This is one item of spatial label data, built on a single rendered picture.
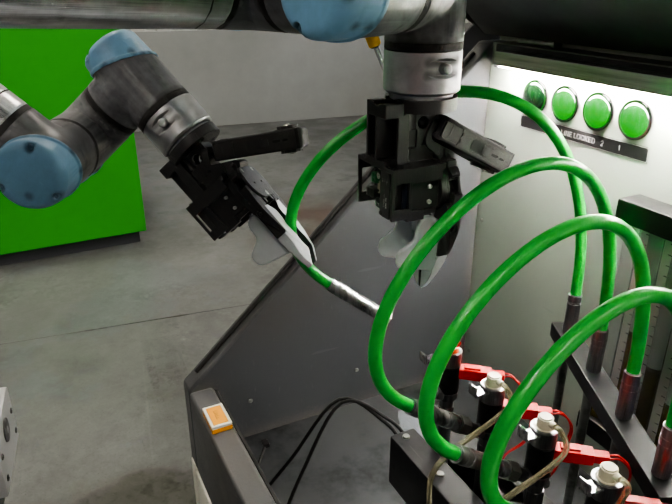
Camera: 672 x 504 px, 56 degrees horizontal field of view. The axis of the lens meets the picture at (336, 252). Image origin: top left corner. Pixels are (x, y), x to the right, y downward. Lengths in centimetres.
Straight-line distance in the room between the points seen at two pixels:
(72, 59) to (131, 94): 304
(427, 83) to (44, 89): 335
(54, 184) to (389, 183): 34
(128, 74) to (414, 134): 35
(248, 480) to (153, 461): 154
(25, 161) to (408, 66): 39
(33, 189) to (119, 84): 18
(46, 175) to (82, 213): 333
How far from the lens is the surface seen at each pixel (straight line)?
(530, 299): 110
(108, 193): 401
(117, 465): 243
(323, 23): 51
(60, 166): 70
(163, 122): 78
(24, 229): 403
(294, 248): 76
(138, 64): 81
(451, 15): 61
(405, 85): 61
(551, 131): 80
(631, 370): 76
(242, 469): 90
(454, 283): 119
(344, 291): 81
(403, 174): 62
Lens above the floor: 155
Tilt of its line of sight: 24 degrees down
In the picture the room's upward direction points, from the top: straight up
